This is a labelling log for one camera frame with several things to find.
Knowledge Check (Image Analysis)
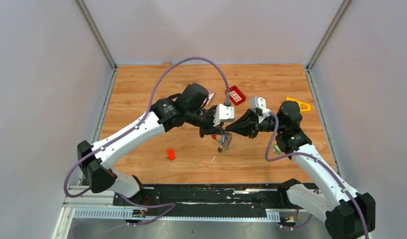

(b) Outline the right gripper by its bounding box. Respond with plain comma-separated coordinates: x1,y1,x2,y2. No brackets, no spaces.
224,109,284,139

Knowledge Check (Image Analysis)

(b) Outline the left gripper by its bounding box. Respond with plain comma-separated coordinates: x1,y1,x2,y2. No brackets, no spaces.
187,106,225,139

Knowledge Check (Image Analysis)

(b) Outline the blue tag key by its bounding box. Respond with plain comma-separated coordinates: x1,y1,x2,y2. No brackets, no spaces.
220,132,228,145

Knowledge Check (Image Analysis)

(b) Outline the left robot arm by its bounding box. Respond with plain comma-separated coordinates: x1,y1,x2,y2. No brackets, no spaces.
77,83,234,206

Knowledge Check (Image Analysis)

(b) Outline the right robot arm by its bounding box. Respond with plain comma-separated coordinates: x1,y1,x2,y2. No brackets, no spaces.
225,101,376,239

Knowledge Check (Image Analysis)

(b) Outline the red window brick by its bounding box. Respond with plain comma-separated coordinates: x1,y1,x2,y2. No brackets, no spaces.
229,85,246,106

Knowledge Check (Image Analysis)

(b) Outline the playing card box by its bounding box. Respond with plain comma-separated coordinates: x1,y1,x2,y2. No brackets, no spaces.
206,90,215,106

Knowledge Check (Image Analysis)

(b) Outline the red rectangular block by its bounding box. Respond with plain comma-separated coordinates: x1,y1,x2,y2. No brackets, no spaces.
167,148,176,160

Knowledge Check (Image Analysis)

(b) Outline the yellow triangular brick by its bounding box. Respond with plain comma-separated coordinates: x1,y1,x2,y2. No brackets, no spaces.
286,97,311,112

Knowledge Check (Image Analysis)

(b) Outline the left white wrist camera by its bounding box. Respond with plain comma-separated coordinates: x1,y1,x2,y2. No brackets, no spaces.
213,104,235,126

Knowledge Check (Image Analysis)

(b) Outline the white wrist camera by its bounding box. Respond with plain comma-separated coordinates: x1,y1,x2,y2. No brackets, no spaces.
213,104,235,126
250,96,271,123

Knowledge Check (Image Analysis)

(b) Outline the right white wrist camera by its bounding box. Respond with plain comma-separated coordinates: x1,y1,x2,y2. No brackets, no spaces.
250,96,271,123

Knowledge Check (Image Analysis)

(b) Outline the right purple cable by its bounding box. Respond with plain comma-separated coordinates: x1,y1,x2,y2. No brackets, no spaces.
265,112,370,239

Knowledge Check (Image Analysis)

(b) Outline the white slotted cable duct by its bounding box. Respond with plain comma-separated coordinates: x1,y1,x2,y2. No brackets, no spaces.
73,208,281,223

